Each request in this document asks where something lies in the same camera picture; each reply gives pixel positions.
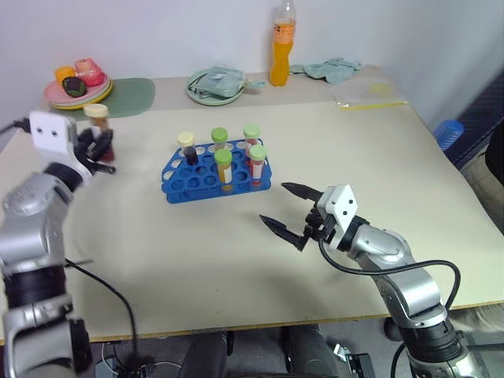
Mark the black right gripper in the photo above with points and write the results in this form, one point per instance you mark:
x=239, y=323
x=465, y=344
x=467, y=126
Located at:
x=318, y=224

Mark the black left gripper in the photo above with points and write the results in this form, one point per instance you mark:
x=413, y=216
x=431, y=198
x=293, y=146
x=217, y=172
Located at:
x=86, y=145

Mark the cream cap red liquid tube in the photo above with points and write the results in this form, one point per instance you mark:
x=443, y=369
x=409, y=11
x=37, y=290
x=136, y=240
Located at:
x=97, y=112

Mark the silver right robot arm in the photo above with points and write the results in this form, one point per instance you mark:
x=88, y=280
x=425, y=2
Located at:
x=409, y=287

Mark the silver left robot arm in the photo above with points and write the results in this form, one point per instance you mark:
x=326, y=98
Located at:
x=27, y=224

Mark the blue test tube rack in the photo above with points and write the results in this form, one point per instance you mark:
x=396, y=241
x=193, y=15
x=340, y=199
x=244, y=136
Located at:
x=185, y=185

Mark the pale green plate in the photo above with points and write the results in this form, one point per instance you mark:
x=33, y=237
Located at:
x=78, y=106

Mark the green cap labelled red tube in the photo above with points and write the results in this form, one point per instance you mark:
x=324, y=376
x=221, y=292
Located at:
x=256, y=165

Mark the green placemat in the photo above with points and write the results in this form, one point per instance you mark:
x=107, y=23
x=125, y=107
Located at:
x=132, y=96

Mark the yellow plate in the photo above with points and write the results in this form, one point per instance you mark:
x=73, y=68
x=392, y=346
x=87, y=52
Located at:
x=107, y=88

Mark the dark green toy food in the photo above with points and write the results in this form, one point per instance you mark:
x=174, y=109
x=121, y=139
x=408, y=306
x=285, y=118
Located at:
x=74, y=86

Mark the green cap yellow liquid tube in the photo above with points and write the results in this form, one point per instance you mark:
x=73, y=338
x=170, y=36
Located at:
x=224, y=169

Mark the pink plate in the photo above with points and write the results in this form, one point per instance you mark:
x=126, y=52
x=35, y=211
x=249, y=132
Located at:
x=55, y=92

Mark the pink toy cake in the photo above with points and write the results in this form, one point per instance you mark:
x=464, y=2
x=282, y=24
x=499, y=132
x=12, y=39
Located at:
x=90, y=71

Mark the green cap tall red tube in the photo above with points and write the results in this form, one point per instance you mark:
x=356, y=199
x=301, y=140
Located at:
x=251, y=133

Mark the cream cap dark liquid tube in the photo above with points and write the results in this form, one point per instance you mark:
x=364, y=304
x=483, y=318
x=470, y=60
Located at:
x=191, y=154

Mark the orange toy food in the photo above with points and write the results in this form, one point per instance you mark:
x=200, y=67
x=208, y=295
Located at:
x=64, y=73

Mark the green cap empty tube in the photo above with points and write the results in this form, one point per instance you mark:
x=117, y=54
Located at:
x=219, y=136

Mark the light green plate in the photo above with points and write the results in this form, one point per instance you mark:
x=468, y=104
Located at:
x=195, y=94

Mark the clear plastic zip bag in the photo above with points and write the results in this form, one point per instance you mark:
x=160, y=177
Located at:
x=366, y=96

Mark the grey-green zip pouch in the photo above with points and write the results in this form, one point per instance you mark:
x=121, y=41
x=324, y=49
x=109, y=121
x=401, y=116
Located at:
x=218, y=82

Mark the dark rounded shape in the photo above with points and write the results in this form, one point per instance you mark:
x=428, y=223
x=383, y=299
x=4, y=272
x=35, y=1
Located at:
x=206, y=354
x=309, y=352

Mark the green crumpled cloth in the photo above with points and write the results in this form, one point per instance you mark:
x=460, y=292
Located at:
x=334, y=70

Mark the orange drink bottle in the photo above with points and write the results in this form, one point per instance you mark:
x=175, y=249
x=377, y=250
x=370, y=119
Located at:
x=281, y=59

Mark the blue ribbed cylinder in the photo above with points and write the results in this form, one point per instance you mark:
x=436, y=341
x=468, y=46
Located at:
x=449, y=134

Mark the black carbon fibre bar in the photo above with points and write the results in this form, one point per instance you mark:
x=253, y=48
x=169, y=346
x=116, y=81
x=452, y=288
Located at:
x=482, y=114

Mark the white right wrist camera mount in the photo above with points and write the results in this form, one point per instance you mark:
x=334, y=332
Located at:
x=342, y=206

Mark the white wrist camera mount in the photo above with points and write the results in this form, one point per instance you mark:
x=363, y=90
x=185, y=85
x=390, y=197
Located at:
x=49, y=132
x=342, y=206

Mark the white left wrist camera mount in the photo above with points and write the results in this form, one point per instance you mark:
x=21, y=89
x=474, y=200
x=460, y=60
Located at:
x=49, y=132

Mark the black metal bracket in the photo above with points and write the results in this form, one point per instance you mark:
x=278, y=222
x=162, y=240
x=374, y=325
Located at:
x=356, y=364

